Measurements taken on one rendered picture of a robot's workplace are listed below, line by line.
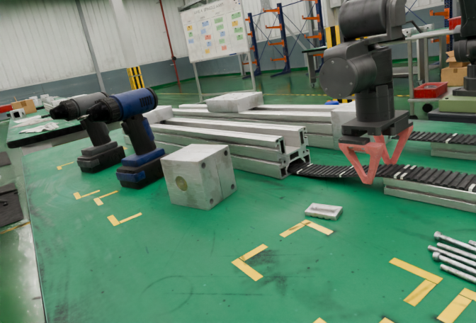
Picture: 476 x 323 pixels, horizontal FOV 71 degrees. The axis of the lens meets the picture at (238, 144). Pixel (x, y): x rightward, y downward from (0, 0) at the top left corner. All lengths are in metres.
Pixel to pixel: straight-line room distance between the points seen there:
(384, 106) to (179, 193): 0.39
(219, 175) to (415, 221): 0.33
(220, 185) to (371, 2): 0.39
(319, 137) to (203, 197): 0.35
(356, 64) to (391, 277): 0.26
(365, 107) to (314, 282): 0.27
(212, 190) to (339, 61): 0.31
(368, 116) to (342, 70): 0.11
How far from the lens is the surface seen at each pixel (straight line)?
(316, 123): 0.84
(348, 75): 0.48
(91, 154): 1.06
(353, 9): 0.55
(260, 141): 0.69
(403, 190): 0.59
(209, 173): 0.61
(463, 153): 0.74
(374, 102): 0.55
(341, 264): 0.45
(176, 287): 0.46
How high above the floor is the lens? 1.05
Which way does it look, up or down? 16 degrees down
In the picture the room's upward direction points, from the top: 11 degrees counter-clockwise
